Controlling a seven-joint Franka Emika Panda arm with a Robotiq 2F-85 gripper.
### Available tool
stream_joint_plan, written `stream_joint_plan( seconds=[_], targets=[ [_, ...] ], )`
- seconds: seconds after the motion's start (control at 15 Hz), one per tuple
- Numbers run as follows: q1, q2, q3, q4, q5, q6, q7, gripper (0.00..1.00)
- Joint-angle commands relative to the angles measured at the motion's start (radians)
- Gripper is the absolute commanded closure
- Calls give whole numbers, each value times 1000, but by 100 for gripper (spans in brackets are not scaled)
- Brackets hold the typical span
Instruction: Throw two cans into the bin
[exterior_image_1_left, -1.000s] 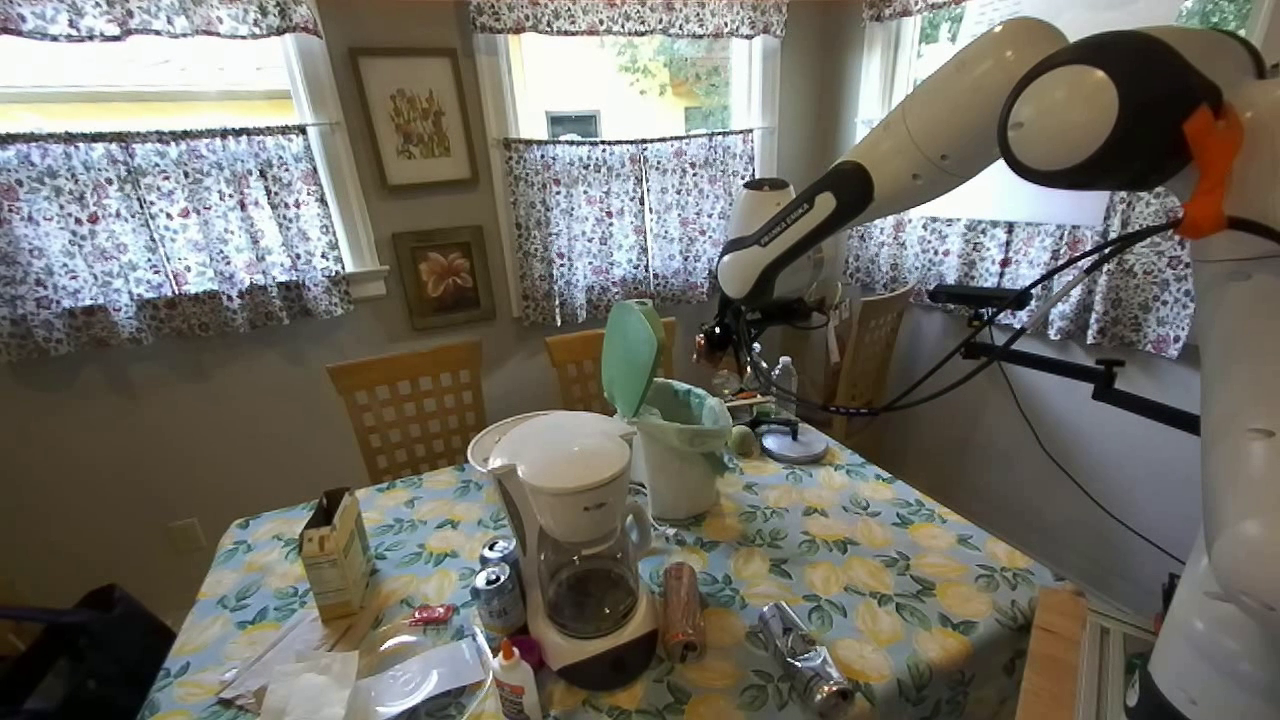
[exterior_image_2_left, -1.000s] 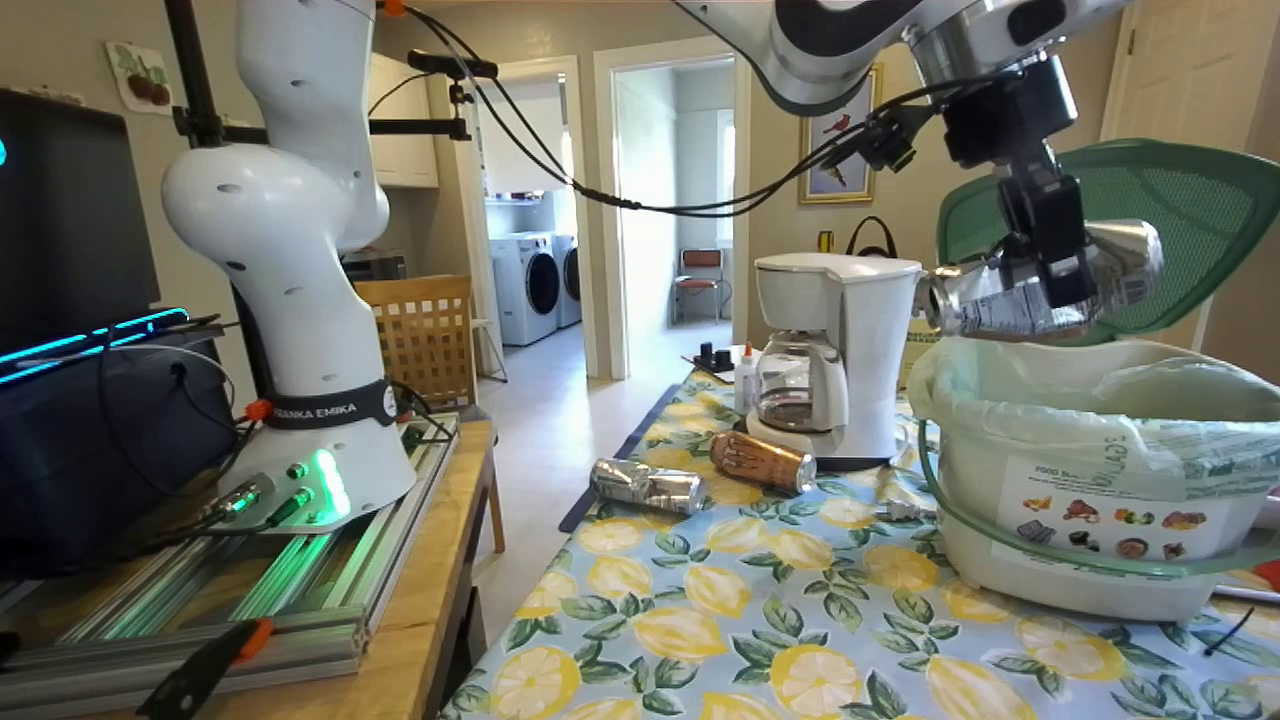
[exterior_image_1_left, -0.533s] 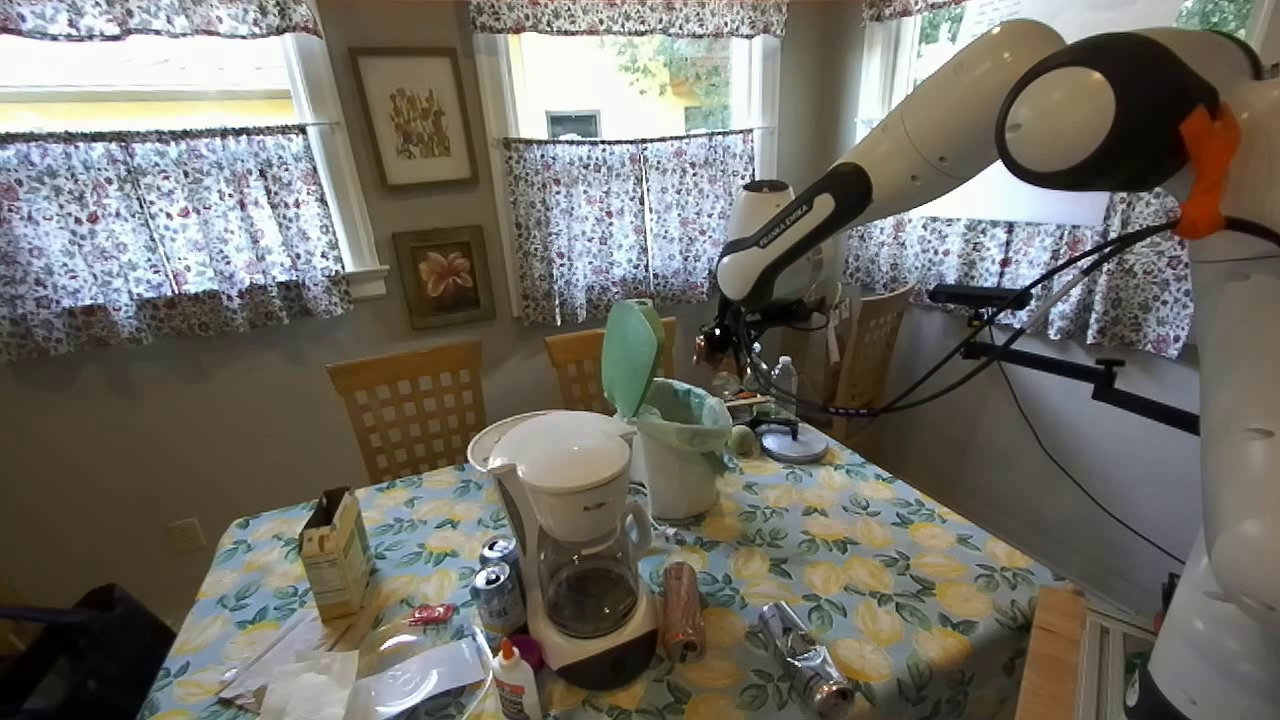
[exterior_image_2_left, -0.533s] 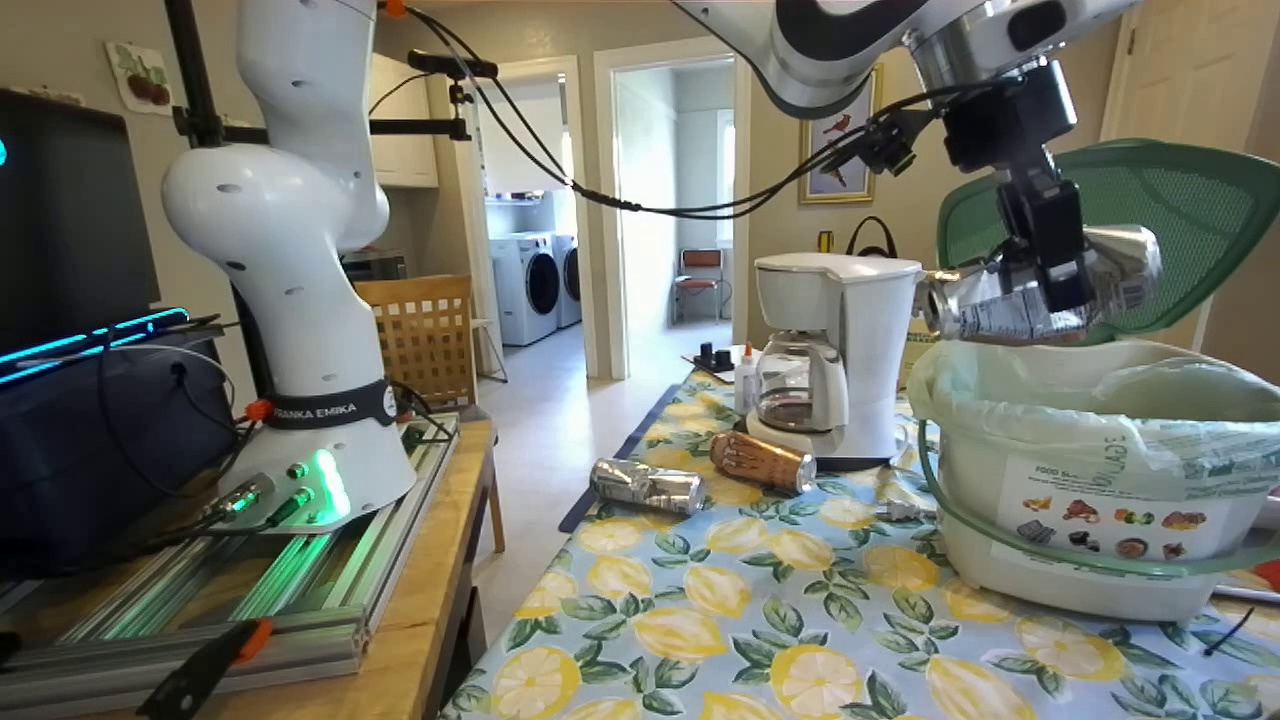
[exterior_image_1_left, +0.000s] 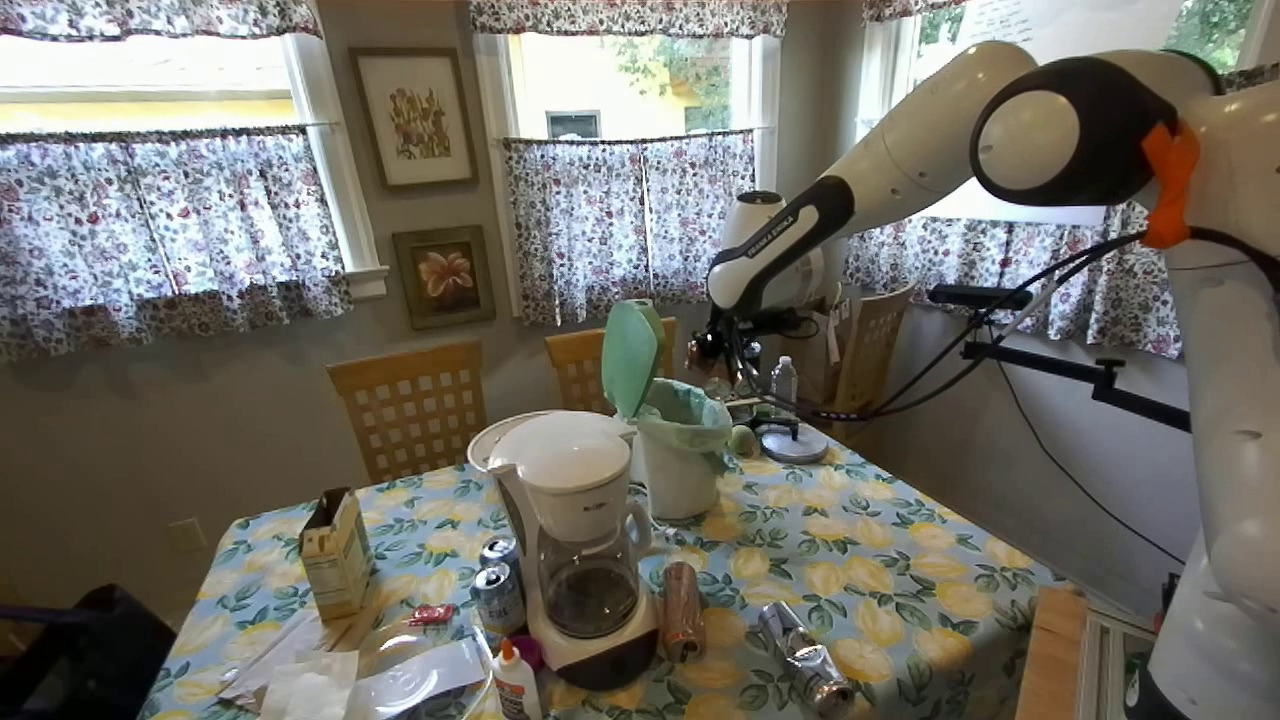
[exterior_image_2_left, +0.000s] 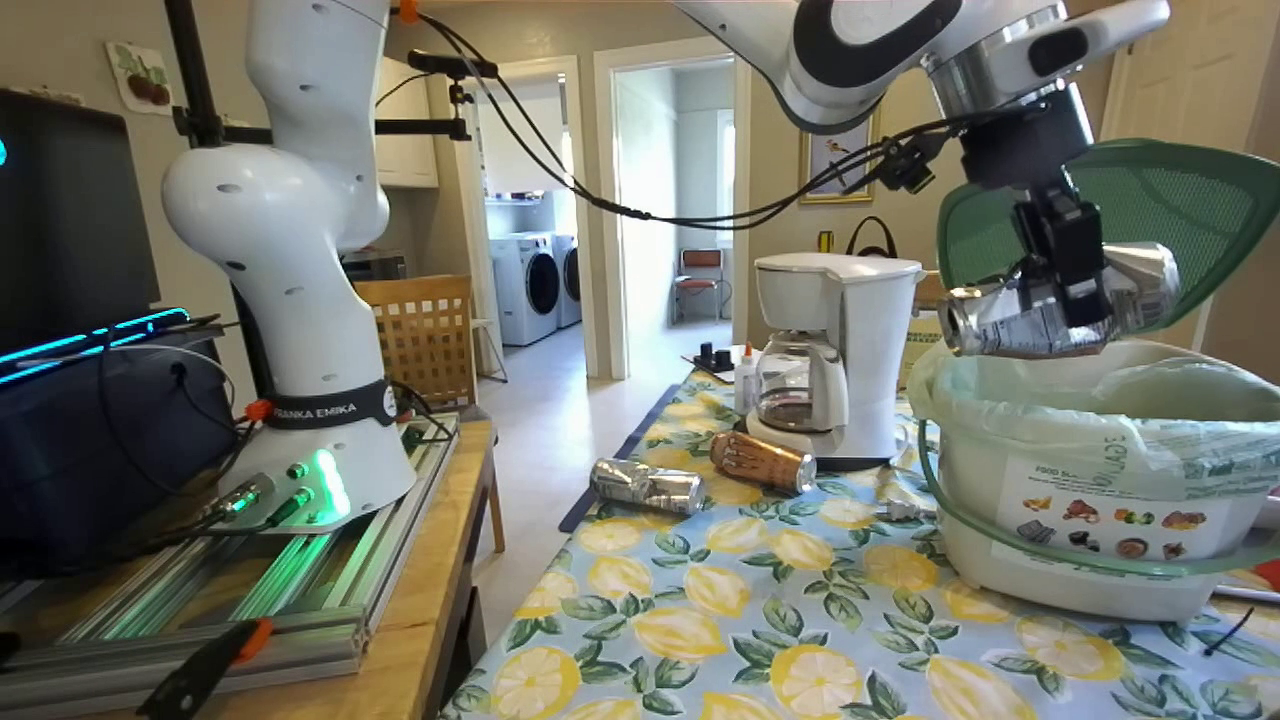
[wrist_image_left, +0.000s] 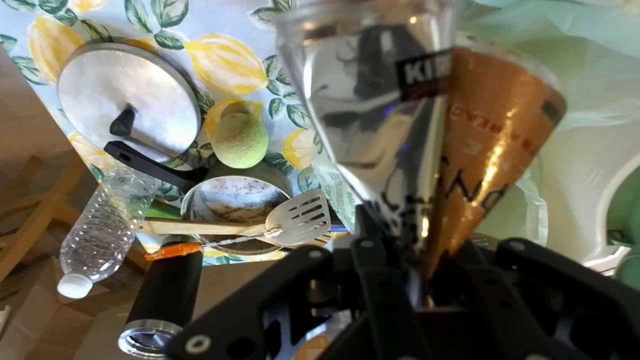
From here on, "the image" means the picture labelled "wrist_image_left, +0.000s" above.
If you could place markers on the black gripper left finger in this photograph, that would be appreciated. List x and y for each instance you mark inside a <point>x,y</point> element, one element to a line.
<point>301,312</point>

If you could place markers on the metal slotted spatula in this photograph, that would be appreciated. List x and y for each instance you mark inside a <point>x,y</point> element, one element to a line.
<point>301,216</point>

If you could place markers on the white mug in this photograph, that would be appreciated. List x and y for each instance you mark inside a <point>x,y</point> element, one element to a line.
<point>587,193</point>

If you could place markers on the steel pot lid black knob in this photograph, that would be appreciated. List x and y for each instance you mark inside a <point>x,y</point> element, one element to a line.
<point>126,100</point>

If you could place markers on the yellow tennis ball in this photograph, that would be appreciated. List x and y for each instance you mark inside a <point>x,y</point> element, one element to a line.
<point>239,133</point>

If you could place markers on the crushed orange can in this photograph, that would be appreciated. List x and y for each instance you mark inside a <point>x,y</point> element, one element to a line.
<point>500,133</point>

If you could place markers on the lemon print tablecloth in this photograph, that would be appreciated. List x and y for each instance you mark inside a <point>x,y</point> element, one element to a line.
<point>226,27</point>

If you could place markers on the crushed silver can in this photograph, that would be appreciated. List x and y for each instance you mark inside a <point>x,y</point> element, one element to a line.
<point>360,133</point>

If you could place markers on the wooden lattice back chair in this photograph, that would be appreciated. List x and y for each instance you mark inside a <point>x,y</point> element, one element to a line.
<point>32,212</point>

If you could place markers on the clear plastic water bottle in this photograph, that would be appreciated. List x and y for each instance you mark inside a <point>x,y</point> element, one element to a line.
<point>101,233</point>

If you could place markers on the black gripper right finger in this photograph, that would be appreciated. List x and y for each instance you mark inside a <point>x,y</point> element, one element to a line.
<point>566,312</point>

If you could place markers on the black cylinder silver rim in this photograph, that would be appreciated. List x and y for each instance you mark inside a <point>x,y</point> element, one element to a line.
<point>162,300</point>

